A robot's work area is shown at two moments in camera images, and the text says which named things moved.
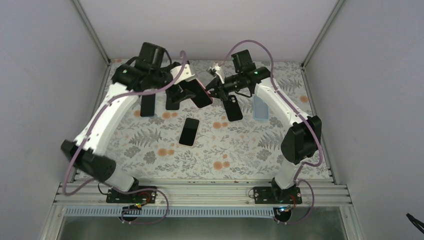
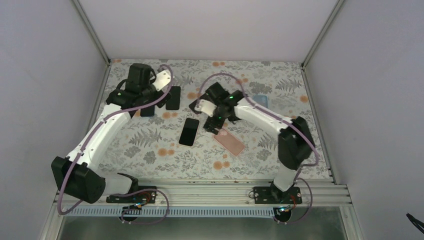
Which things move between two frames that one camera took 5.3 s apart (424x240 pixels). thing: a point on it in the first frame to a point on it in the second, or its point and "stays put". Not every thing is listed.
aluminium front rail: [204, 194] stays put
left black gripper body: [171, 94] to [160, 103]
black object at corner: [412, 219] stays put
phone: [202, 98] to [229, 141]
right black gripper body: [226, 92] to [218, 124]
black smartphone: [170, 105] stays put
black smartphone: [147, 105] stays put
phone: [189, 131] stays put
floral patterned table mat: [224, 121] stays put
